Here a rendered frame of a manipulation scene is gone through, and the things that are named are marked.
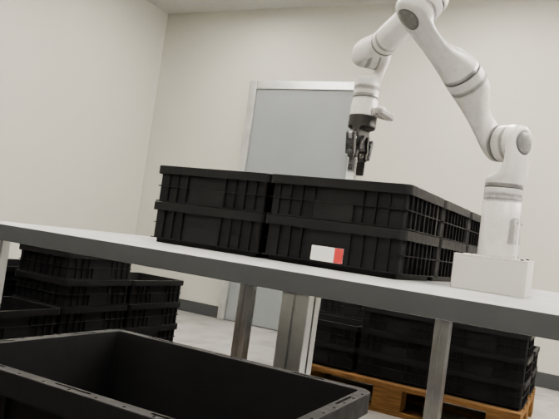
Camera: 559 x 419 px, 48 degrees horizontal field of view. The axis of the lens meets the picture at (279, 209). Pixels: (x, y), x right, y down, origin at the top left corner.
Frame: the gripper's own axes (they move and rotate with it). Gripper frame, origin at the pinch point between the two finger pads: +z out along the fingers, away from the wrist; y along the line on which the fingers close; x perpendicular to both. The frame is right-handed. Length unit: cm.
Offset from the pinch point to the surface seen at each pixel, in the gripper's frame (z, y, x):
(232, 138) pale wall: -62, -303, -255
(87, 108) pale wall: -65, -214, -343
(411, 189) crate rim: 5.8, 10.8, 19.6
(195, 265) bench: 30, 50, -11
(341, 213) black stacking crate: 13.2, 11.0, 2.5
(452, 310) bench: 30, 47, 42
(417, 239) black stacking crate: 17.1, 2.6, 20.1
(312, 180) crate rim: 5.6, 11.4, -6.7
